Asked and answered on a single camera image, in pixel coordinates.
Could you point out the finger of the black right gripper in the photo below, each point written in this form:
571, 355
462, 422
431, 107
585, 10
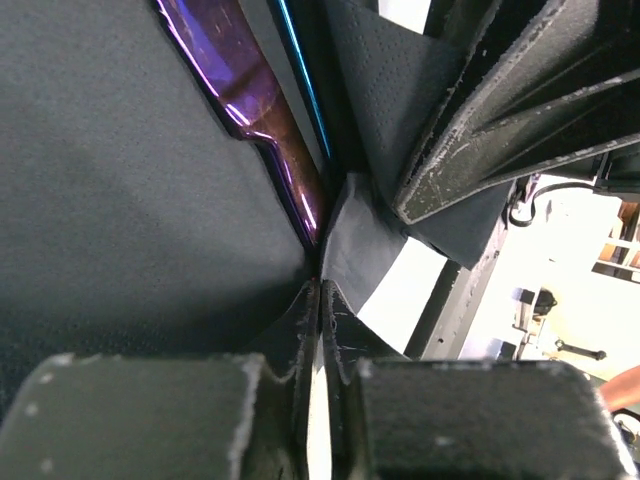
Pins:
544, 84

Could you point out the black paper napkin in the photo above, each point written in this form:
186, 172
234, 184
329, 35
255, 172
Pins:
132, 223

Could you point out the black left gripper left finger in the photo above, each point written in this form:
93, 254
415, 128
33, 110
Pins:
241, 416

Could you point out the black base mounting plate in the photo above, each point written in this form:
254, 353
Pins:
447, 317

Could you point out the blue metal fork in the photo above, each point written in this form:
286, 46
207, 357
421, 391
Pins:
302, 69

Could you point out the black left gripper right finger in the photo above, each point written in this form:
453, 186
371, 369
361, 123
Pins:
394, 418

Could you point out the purple blue metal knife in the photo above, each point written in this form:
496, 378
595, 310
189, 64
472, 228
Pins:
216, 38

